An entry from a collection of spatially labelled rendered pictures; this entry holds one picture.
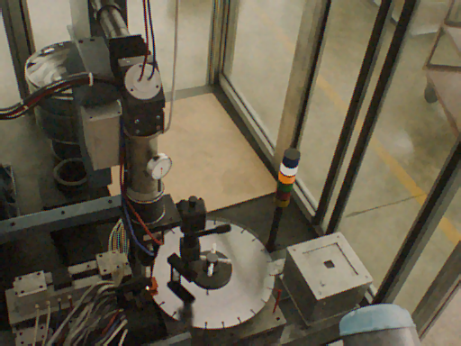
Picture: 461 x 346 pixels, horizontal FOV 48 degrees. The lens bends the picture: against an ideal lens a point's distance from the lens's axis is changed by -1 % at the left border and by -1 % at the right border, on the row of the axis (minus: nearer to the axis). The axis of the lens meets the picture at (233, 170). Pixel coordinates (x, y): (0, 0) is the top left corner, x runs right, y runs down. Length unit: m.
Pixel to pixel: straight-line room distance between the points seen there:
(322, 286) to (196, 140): 0.82
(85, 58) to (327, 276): 0.86
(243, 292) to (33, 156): 0.99
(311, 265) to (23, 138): 1.16
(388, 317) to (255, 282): 0.57
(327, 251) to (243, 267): 0.27
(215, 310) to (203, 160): 0.75
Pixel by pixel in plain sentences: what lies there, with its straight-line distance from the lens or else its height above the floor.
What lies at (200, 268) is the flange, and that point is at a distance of 1.36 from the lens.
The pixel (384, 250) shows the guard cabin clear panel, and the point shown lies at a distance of 1.49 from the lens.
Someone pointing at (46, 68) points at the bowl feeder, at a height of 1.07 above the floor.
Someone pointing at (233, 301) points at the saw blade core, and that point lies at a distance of 1.33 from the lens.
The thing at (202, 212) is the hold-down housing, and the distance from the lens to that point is 1.09.
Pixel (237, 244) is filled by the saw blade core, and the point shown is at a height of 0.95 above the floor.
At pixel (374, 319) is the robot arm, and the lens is 0.85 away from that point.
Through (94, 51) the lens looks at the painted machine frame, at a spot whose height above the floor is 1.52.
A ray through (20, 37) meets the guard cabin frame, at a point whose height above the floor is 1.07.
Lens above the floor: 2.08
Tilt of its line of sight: 44 degrees down
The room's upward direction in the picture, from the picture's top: 8 degrees clockwise
